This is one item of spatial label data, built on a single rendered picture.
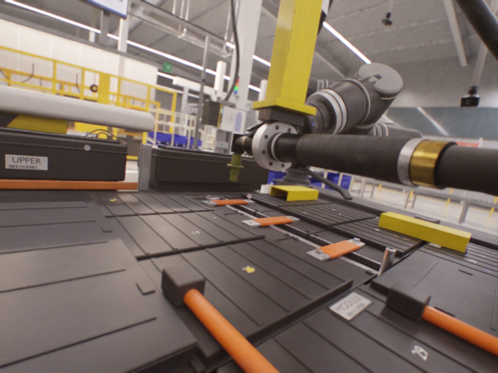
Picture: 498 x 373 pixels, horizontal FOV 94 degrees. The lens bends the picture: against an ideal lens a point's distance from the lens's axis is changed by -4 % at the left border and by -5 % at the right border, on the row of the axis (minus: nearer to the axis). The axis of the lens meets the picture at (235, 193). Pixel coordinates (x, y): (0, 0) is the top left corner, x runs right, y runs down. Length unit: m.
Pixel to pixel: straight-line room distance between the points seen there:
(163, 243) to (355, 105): 0.47
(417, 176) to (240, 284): 0.19
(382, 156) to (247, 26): 4.55
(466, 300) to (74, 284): 0.38
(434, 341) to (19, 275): 0.33
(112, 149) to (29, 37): 14.95
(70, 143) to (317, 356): 0.56
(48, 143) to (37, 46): 14.88
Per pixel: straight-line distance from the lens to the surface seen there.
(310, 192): 0.80
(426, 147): 0.26
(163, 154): 0.66
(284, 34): 0.47
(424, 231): 0.63
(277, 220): 0.50
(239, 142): 0.55
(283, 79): 0.43
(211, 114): 3.08
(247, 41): 4.71
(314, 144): 0.34
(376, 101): 0.65
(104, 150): 0.62
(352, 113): 0.59
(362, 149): 0.29
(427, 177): 0.26
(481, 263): 0.60
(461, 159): 0.25
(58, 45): 15.55
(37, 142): 0.61
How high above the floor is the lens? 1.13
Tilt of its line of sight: 11 degrees down
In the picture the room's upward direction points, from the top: 9 degrees clockwise
